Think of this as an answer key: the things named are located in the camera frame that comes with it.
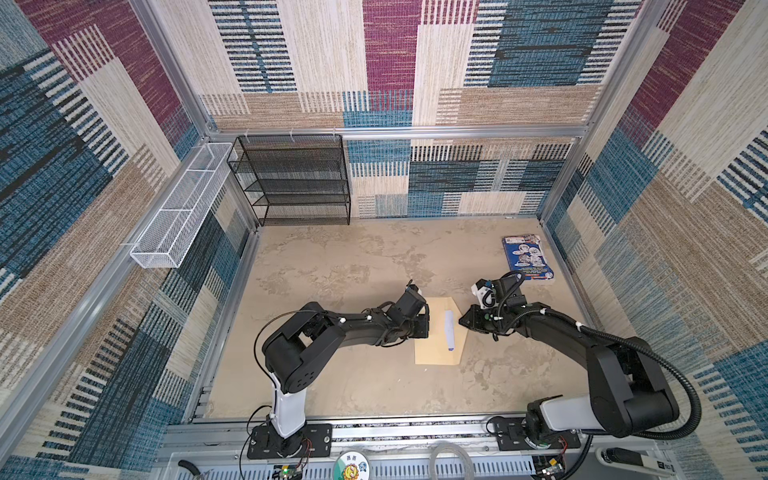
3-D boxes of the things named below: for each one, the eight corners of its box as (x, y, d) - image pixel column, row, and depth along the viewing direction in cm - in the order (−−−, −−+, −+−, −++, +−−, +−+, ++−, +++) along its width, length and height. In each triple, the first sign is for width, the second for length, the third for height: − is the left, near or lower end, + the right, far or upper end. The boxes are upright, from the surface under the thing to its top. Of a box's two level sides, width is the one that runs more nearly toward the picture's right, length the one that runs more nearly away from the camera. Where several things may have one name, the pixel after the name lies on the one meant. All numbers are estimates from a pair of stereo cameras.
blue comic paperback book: (514, 280, 104) (517, 275, 102) (501, 240, 116) (504, 234, 113) (550, 280, 104) (554, 275, 102) (534, 240, 116) (537, 234, 113)
